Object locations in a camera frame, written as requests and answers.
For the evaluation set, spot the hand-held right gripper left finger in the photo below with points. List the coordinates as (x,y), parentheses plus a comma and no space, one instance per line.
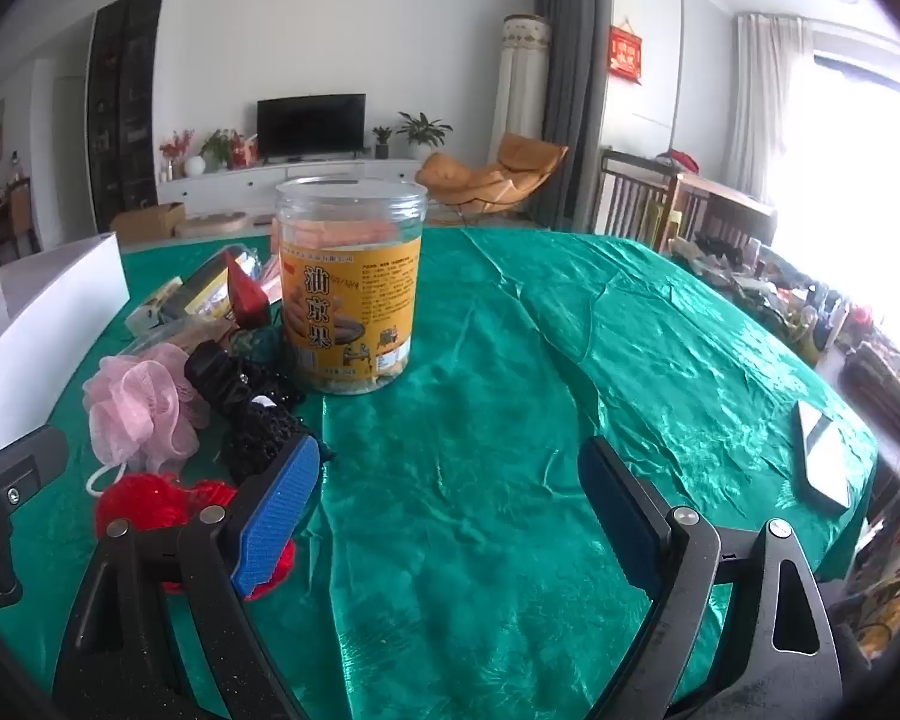
(277,517)

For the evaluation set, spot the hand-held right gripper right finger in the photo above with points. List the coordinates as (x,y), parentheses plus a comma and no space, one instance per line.
(615,510)

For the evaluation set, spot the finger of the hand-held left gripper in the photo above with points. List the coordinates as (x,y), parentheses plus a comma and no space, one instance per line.
(15,465)

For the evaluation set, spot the red mesh ball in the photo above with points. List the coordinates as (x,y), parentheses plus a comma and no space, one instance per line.
(146,502)

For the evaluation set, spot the white cardboard box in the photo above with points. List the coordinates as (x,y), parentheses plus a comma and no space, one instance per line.
(45,315)

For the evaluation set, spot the red packet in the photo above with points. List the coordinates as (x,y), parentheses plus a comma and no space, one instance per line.
(247,296)

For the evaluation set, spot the green satin tablecloth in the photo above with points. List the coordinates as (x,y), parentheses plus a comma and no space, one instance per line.
(495,390)

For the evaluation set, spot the dark green mesh pouf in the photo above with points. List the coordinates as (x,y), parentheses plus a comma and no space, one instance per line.
(259,346)

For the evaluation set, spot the smartphone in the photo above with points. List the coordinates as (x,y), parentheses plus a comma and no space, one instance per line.
(821,457)

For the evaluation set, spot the clear plastic jar yellow label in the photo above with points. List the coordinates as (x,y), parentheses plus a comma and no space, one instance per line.
(345,315)

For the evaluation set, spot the clear wrapped dark packet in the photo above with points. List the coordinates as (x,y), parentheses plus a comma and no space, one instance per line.
(195,289)

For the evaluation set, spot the pile of assorted clutter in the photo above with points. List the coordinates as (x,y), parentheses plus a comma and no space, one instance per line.
(780,292)

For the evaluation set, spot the brown cardboard box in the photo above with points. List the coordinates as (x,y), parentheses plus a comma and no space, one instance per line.
(146,223)

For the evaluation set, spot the floral patterned cloth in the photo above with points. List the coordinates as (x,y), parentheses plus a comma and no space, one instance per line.
(896,562)

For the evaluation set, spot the beige oval pet bed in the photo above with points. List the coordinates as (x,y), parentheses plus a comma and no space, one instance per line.
(214,225)

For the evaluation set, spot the slatted wooden chair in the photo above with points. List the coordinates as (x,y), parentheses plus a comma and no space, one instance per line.
(630,195)

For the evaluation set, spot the wooden side desk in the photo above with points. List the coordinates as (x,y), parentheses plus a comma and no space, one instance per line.
(727,202)

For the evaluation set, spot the white television cabinet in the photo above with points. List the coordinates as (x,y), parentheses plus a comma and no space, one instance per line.
(270,180)

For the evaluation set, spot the round white vase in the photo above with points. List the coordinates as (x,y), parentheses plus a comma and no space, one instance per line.
(194,165)

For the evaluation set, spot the red flowers in vase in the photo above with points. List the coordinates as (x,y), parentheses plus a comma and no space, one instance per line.
(176,150)

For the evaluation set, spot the orange lounge chair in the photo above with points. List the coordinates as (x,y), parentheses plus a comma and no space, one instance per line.
(510,165)

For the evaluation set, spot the green plant with red decoration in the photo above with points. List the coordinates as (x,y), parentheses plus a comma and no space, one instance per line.
(221,146)

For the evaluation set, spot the dark tall display cabinet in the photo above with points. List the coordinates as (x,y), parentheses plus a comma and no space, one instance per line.
(124,105)

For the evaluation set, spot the flat screen television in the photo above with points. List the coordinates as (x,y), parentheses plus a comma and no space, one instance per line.
(311,126)

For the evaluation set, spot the small green potted plant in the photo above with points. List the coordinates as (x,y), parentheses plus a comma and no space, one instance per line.
(382,139)

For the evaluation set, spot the large green potted plant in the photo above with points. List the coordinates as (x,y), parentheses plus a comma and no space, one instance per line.
(422,131)

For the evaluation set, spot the grey curtain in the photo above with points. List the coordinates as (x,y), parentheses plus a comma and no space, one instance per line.
(570,90)

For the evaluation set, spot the covered standing air conditioner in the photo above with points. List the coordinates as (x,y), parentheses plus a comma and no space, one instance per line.
(517,90)

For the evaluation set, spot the white sheer curtain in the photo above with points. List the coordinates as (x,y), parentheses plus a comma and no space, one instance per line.
(769,105)

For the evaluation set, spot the red wall hanging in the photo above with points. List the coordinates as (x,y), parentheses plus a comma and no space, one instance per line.
(625,52)

